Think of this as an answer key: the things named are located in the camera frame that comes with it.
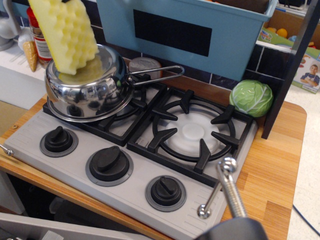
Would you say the black left burner grate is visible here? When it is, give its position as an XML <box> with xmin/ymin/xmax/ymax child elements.
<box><xmin>42</xmin><ymin>78</ymin><xmax>168</xmax><ymax>147</ymax></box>

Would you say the black left stove knob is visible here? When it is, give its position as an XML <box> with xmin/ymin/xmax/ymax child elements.
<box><xmin>39</xmin><ymin>126</ymin><xmax>79</xmax><ymax>158</ymax></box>

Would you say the grey toy bread slice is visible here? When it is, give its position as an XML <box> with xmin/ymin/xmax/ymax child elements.
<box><xmin>128</xmin><ymin>57</ymin><xmax>163</xmax><ymax>80</ymax></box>

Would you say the black vertical post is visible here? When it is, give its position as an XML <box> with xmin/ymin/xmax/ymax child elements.
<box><xmin>261</xmin><ymin>0</ymin><xmax>320</xmax><ymax>139</ymax></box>

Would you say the black right burner grate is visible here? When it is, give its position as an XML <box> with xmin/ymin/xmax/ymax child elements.
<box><xmin>127</xmin><ymin>87</ymin><xmax>258</xmax><ymax>187</ymax></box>

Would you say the green toy cabbage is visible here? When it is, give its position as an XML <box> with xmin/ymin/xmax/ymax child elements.
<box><xmin>229</xmin><ymin>80</ymin><xmax>274</xmax><ymax>118</ymax></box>

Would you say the yellow sponge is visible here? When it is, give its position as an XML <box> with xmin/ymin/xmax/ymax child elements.
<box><xmin>29</xmin><ymin>0</ymin><xmax>99</xmax><ymax>75</ymax></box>

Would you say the black middle stove knob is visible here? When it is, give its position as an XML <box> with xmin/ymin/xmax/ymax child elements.
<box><xmin>85</xmin><ymin>146</ymin><xmax>134</xmax><ymax>187</ymax></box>

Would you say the toy ice cream cone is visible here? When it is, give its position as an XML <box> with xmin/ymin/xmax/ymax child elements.
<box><xmin>22</xmin><ymin>41</ymin><xmax>38</xmax><ymax>72</ymax></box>

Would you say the black stove knob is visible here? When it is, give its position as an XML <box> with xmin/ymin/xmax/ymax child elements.
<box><xmin>39</xmin><ymin>126</ymin><xmax>79</xmax><ymax>158</ymax></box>
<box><xmin>145</xmin><ymin>175</ymin><xmax>187</xmax><ymax>213</ymax></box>
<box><xmin>85</xmin><ymin>146</ymin><xmax>134</xmax><ymax>187</ymax></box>

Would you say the grey toy stove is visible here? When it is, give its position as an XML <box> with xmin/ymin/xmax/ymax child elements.
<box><xmin>4</xmin><ymin>83</ymin><xmax>258</xmax><ymax>240</ymax></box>

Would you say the black right stove knob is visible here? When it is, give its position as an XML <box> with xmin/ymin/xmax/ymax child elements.
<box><xmin>145</xmin><ymin>175</ymin><xmax>187</xmax><ymax>213</ymax></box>

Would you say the red lid spice jar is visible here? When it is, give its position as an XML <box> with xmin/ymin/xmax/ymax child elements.
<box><xmin>26</xmin><ymin>7</ymin><xmax>52</xmax><ymax>68</ymax></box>

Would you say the toy box with boy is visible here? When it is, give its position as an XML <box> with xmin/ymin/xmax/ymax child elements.
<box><xmin>257</xmin><ymin>26</ymin><xmax>320</xmax><ymax>95</ymax></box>

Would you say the grey toy faucet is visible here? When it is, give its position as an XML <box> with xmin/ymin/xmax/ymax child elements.
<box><xmin>0</xmin><ymin>0</ymin><xmax>21</xmax><ymax>52</ymax></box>

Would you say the stainless steel pot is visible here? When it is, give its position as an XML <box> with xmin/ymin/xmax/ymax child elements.
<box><xmin>45</xmin><ymin>45</ymin><xmax>185</xmax><ymax>123</ymax></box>

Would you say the orange toy fruit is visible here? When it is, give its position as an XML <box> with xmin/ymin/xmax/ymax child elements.
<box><xmin>276</xmin><ymin>28</ymin><xmax>288</xmax><ymax>38</ymax></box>

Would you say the black burner grate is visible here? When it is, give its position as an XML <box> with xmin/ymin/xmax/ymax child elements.
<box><xmin>127</xmin><ymin>87</ymin><xmax>258</xmax><ymax>187</ymax></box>
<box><xmin>42</xmin><ymin>78</ymin><xmax>168</xmax><ymax>147</ymax></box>

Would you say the blue plastic bin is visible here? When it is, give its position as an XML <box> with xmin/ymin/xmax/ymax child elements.
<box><xmin>97</xmin><ymin>0</ymin><xmax>277</xmax><ymax>81</ymax></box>

